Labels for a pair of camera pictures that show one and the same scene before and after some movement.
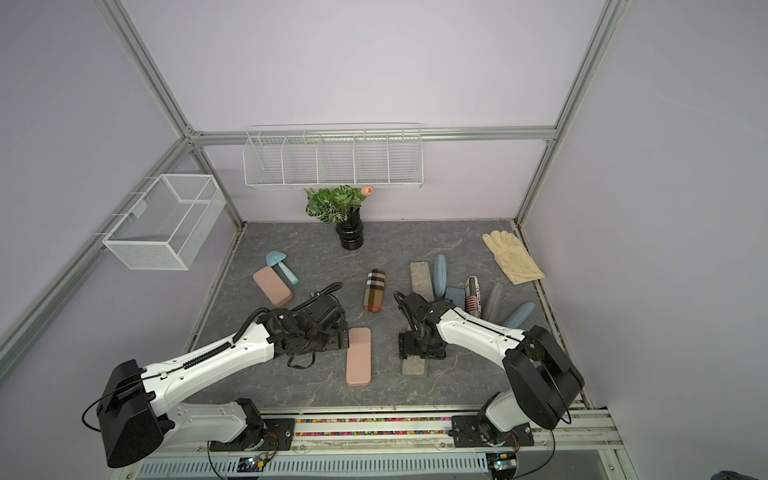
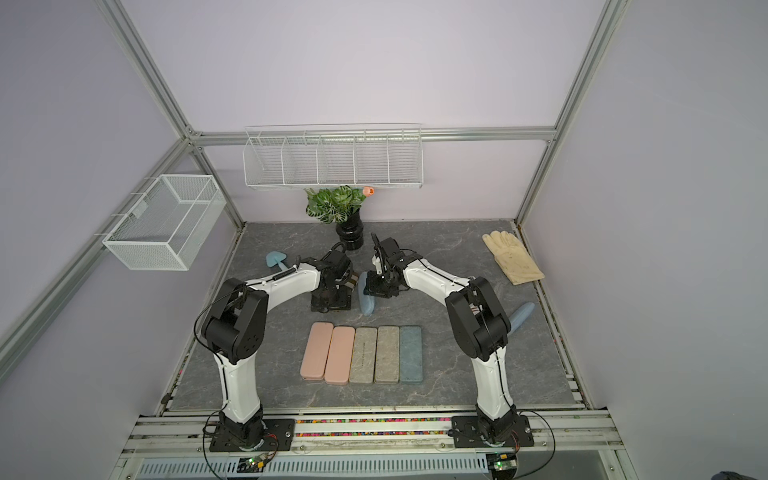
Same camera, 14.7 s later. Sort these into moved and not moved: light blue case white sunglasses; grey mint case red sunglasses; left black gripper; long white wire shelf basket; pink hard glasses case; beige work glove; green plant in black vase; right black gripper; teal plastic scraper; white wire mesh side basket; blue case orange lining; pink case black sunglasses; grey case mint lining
Moved: grey mint case red sunglasses; left black gripper; grey case mint lining; pink hard glasses case; light blue case white sunglasses; pink case black sunglasses; right black gripper
Not moved: white wire mesh side basket; teal plastic scraper; long white wire shelf basket; blue case orange lining; green plant in black vase; beige work glove
